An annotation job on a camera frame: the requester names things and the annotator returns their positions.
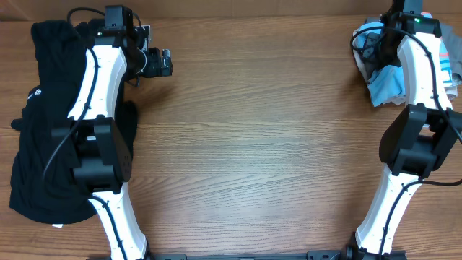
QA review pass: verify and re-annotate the light blue t-shirt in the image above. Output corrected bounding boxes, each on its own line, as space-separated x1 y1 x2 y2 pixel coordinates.
353 18 461 107

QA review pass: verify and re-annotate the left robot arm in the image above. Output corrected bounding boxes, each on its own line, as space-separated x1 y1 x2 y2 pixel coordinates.
51 5 173 259

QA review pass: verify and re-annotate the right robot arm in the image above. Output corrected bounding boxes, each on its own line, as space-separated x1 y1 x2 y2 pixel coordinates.
335 0 461 259

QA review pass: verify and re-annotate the beige folded garment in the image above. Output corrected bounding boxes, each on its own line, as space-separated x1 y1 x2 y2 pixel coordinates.
353 43 461 107

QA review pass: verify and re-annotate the black t-shirt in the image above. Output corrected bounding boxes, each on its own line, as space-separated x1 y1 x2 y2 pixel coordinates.
8 18 140 225

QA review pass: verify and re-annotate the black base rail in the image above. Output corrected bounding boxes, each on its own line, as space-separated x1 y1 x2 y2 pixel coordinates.
86 248 409 260

